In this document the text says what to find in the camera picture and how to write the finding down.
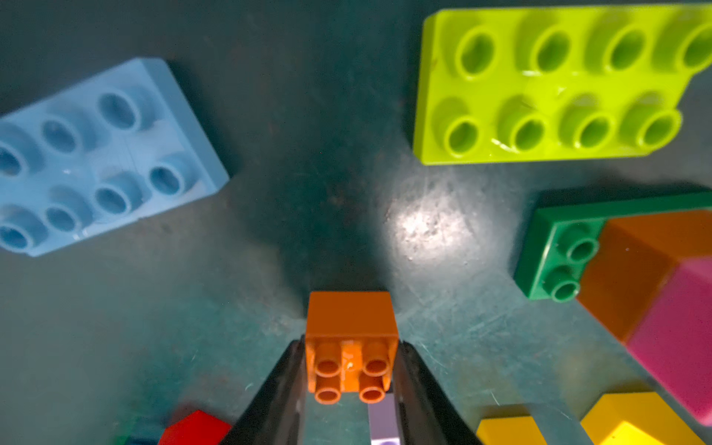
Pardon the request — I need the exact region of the orange lego brick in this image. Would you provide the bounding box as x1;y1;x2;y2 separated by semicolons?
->
577;210;711;344
304;291;400;405

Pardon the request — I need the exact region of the yellow lego brick middle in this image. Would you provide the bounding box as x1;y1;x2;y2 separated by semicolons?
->
580;392;704;445

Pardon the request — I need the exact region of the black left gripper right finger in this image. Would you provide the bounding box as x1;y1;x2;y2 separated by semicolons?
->
393;341;481;445

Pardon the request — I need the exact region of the purple lego brick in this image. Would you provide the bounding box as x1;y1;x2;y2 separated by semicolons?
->
368;393;401;445

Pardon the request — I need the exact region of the pink lego brick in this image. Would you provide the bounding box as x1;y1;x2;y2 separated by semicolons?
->
627;257;711;426

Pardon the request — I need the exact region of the dark green lego plate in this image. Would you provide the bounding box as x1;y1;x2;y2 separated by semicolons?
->
514;191;711;303

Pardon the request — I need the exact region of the yellow lego brick left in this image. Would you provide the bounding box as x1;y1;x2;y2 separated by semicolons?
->
476;416;547;445

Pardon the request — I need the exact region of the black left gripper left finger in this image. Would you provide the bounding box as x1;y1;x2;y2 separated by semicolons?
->
221;339;307;445

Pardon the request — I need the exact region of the lime green lego plate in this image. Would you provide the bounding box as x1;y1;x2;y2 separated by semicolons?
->
413;3;711;165

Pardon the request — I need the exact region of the green table mat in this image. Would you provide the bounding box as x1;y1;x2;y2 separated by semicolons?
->
1;1;711;444

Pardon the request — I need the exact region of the red lego brick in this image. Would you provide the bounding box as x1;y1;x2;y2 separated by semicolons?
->
159;410;232;445

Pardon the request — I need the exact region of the yellow lego brick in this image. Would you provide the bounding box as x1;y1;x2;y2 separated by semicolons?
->
476;416;547;445
580;392;704;445

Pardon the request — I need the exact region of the blue lego brick upper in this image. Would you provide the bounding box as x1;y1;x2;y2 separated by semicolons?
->
112;433;159;445

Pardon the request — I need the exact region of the light blue lego plate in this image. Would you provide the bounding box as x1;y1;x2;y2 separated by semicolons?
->
1;57;229;257

